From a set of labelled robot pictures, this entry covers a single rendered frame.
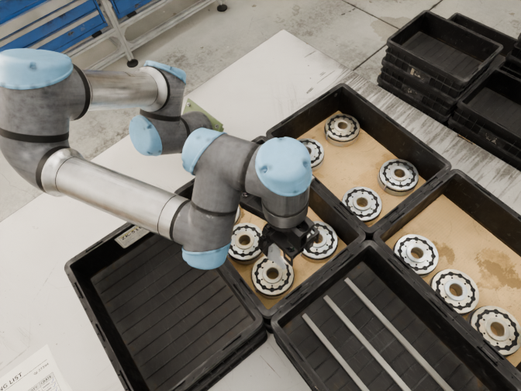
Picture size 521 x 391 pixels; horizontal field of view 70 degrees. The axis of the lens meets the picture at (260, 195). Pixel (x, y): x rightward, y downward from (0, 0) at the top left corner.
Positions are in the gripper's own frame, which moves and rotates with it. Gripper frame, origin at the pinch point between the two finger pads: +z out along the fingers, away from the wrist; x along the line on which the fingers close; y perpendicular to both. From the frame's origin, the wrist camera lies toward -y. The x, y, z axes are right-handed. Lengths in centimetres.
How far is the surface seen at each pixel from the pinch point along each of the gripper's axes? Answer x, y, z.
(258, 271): -5.5, -2.3, 11.3
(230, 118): 28, -58, 28
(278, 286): -4.3, 3.5, 11.6
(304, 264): 4.8, 3.1, 14.5
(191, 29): 96, -202, 98
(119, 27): 46, -200, 69
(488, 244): 41, 31, 15
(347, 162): 35.6, -9.9, 14.6
